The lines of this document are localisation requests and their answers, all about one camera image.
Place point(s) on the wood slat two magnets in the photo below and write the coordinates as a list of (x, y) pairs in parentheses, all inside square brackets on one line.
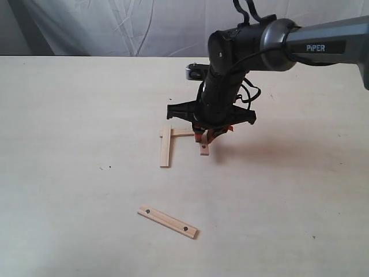
[(168, 221)]

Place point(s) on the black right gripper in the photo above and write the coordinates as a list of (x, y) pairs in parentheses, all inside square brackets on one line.
[(214, 111)]

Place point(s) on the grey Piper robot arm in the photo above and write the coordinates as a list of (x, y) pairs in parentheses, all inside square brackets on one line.
[(274, 45)]

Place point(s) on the plain wood slat vertical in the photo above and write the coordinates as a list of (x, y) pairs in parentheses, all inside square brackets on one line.
[(165, 136)]

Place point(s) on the white backdrop cloth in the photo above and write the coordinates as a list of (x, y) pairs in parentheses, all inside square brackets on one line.
[(113, 28)]

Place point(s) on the wood slat with magnets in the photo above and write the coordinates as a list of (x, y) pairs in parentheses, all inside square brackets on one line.
[(204, 148)]

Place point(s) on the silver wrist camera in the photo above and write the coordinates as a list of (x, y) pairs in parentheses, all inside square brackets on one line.
[(197, 71)]

